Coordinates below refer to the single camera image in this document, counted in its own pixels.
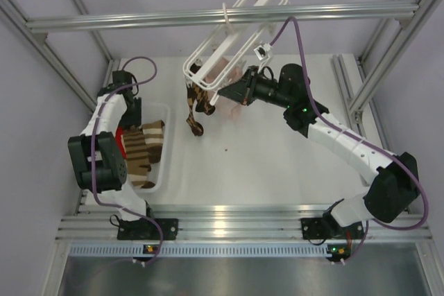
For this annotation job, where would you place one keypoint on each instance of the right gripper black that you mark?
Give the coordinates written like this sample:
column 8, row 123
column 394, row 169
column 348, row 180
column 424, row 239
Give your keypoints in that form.
column 250, row 82

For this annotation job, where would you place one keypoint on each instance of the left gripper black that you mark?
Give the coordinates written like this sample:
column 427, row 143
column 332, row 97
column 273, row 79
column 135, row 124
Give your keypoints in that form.
column 134, row 118

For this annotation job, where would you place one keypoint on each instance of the white plastic clip hanger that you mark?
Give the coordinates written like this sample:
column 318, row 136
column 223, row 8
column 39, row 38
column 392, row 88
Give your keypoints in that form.
column 229, row 40

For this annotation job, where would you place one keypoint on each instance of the brown beige striped sock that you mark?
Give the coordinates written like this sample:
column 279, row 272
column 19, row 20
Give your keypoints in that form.
column 137, row 160

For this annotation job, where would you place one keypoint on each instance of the brown yellow argyle sock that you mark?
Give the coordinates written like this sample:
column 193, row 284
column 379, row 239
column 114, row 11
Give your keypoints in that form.
column 198, row 101

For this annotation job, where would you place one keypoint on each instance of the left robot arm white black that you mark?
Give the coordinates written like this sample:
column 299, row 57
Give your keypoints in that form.
column 97, row 160

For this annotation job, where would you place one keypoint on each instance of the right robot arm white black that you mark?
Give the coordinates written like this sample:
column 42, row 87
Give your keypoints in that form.
column 392, row 179

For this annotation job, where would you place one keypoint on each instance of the pink sheer socks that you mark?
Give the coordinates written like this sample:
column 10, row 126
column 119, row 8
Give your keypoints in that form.
column 227, row 108

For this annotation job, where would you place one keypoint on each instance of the red sock with face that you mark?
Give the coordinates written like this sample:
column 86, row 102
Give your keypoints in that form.
column 120, row 142

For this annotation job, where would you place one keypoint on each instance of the white plastic basket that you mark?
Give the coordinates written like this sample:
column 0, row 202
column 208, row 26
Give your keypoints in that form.
column 152, row 112

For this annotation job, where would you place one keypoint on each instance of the aluminium crossbar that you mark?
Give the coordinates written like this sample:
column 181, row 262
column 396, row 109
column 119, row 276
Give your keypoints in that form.
column 240, row 15

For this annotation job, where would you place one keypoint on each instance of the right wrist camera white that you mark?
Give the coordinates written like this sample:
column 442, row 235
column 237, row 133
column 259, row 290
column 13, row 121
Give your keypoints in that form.
column 263, row 52

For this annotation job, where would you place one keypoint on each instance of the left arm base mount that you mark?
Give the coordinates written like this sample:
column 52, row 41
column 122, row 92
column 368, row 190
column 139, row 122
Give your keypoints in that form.
column 142, row 230

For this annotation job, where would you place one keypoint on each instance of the slotted cable duct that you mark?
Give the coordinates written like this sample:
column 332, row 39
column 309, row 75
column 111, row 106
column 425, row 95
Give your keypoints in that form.
column 208, row 250

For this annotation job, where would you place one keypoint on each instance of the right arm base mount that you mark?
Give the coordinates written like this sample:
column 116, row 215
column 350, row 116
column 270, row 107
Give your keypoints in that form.
column 314, row 229

